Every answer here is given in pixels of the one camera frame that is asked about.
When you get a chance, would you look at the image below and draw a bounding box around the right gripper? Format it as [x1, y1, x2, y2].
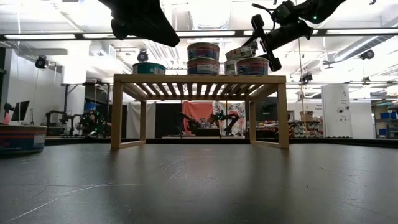
[247, 14, 315, 73]

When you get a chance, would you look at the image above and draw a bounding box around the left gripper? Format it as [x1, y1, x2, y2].
[98, 0, 182, 48]

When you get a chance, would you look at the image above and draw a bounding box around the Wild Planet pink salmon can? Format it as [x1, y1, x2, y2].
[234, 57, 270, 76]
[0, 124, 48, 156]
[187, 42, 221, 60]
[187, 58, 221, 76]

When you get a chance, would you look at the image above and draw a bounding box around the teal label seafood can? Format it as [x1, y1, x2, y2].
[132, 62, 167, 75]

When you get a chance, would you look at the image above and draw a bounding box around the wooden slatted shelf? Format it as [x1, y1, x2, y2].
[110, 73, 289, 149]

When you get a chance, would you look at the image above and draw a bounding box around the thin hanging pole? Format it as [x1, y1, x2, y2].
[297, 37, 307, 138]

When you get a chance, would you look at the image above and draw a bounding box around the floral hanging cloth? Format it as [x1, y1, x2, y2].
[213, 101, 247, 136]

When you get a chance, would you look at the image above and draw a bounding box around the cardboard box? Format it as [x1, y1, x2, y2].
[299, 110, 314, 123]

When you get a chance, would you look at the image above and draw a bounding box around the white hanging cloth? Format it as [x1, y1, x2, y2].
[126, 101, 157, 139]

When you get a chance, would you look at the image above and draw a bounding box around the orange hanging cloth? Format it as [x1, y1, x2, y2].
[182, 101, 215, 135]

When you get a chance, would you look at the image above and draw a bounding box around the white tall cabinet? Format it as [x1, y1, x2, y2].
[320, 83, 354, 139]

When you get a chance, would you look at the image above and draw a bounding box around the long ceiling light strip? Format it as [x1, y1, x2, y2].
[0, 27, 398, 42]

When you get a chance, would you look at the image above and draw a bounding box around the black floor stand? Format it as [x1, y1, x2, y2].
[60, 83, 78, 123]

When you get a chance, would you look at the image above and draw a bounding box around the black monitor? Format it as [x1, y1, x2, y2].
[11, 100, 31, 122]

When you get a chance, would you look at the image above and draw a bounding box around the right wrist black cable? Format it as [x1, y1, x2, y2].
[251, 2, 277, 19]

